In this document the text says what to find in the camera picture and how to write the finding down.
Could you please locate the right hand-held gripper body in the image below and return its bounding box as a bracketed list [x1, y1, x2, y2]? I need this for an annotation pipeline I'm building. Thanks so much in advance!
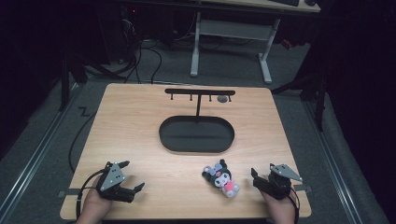
[257, 163, 304, 201]

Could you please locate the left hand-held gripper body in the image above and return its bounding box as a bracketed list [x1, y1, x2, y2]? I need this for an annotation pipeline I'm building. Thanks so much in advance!
[95, 161, 134, 203]

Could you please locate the black pink plush toy keychain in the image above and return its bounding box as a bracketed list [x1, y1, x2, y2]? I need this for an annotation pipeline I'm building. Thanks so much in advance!
[201, 159, 241, 199]

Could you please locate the black hook rack with tray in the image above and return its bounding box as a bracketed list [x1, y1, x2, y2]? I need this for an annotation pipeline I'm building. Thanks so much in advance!
[158, 88, 236, 154]

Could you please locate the person's right hand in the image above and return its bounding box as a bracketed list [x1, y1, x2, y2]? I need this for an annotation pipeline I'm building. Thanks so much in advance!
[260, 188, 297, 224]

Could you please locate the person's left hand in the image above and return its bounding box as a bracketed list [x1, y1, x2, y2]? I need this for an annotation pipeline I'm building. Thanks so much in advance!
[75, 180, 113, 224]

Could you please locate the black metal stand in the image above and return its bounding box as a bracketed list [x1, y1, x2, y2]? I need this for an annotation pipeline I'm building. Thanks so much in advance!
[58, 50, 125, 112]
[270, 69, 329, 132]

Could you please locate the black keyboard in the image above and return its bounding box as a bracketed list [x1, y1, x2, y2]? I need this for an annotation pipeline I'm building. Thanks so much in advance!
[268, 0, 301, 7]

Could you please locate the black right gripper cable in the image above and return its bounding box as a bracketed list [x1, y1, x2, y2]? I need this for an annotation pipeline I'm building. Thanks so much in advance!
[287, 186, 302, 224]

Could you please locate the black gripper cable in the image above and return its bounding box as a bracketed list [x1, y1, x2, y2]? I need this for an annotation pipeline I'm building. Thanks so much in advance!
[76, 169, 106, 220]
[287, 186, 302, 224]

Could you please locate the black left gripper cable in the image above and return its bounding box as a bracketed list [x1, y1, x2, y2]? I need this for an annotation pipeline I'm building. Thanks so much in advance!
[76, 169, 106, 220]

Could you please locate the black floor cable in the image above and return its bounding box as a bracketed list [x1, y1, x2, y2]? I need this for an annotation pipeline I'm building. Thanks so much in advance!
[67, 111, 98, 174]

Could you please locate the metal floor rail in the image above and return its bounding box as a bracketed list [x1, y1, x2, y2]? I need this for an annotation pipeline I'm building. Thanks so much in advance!
[0, 83, 82, 217]
[302, 99, 364, 224]

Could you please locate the bundle of black cables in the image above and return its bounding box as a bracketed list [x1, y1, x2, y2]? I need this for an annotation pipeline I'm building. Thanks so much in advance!
[120, 18, 163, 85]

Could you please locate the white frame desk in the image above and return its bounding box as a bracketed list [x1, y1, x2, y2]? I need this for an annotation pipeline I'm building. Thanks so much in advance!
[122, 0, 321, 85]

